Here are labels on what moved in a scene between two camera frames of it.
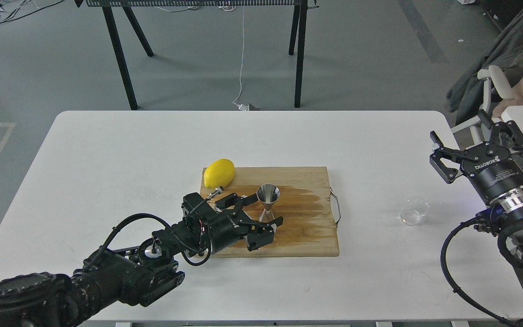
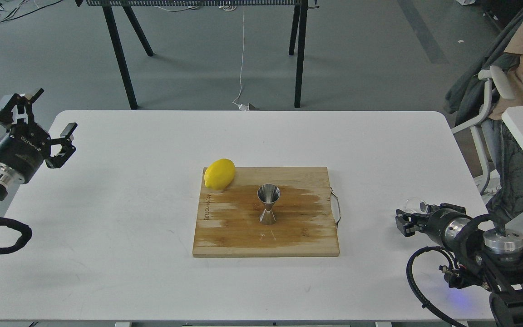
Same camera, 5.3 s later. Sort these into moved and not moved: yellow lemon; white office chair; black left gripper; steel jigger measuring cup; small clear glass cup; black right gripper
Moved: black left gripper; black right gripper
Not moved: white office chair; small clear glass cup; steel jigger measuring cup; yellow lemon
